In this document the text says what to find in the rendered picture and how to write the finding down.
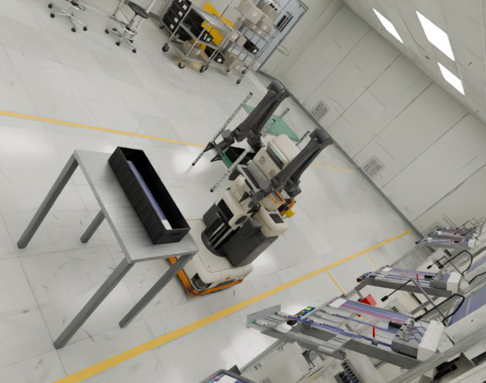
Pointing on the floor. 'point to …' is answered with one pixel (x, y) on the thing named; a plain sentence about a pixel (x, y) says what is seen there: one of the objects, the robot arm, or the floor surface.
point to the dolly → (178, 9)
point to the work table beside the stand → (99, 166)
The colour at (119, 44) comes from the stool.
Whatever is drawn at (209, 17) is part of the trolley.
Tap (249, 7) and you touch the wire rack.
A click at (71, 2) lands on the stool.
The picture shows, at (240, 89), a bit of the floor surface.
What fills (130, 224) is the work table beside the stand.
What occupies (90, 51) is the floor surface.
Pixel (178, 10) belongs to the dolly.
